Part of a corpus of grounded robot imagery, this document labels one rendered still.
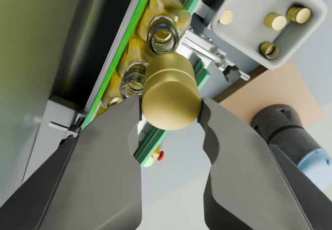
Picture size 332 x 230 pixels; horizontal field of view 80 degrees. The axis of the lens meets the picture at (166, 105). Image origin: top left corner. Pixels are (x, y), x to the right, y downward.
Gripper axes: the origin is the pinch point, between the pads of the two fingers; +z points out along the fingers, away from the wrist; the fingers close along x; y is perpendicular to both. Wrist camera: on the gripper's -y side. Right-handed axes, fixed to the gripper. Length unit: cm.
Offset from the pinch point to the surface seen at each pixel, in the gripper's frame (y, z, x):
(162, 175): 67, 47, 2
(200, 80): 10.9, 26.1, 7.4
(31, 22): -1.6, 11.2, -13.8
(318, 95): 25, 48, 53
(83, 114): 24.7, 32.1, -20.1
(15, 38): -0.6, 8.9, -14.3
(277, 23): 1.7, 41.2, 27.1
